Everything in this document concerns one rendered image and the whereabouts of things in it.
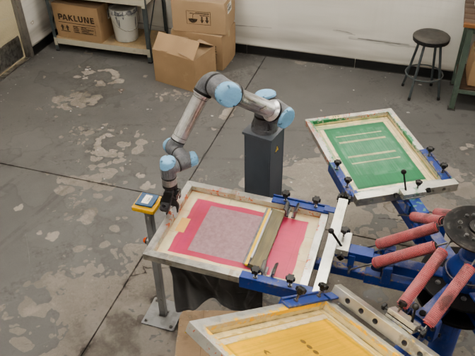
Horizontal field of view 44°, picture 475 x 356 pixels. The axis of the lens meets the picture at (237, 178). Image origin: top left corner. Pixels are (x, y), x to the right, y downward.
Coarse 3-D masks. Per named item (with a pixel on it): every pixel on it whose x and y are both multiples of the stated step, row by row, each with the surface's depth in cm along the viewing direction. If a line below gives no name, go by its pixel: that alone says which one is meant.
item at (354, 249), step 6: (354, 246) 272; (360, 246) 272; (348, 252) 269; (354, 252) 269; (360, 252) 269; (366, 252) 269; (372, 252) 269; (360, 258) 269; (366, 258) 268; (372, 258) 267
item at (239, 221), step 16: (192, 208) 305; (208, 208) 305; (224, 208) 305; (240, 208) 306; (192, 224) 296; (208, 224) 296; (224, 224) 296; (240, 224) 296; (256, 224) 296; (288, 224) 296; (304, 224) 296; (288, 240) 287
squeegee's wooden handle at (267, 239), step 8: (272, 208) 299; (272, 216) 295; (280, 216) 296; (272, 224) 291; (280, 224) 292; (264, 232) 286; (272, 232) 287; (264, 240) 282; (272, 240) 283; (264, 248) 278; (256, 256) 273; (264, 256) 274; (248, 264) 270; (256, 264) 270
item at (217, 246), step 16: (176, 240) 287; (192, 240) 287; (208, 240) 287; (224, 240) 287; (240, 240) 287; (208, 256) 278; (224, 256) 278; (240, 256) 278; (272, 256) 279; (288, 256) 279; (288, 272) 271
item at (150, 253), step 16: (208, 192) 314; (224, 192) 310; (240, 192) 310; (320, 224) 291; (160, 240) 285; (320, 240) 282; (144, 256) 276; (160, 256) 274; (176, 256) 274; (208, 272) 268; (224, 272) 266; (240, 272) 266; (304, 272) 266
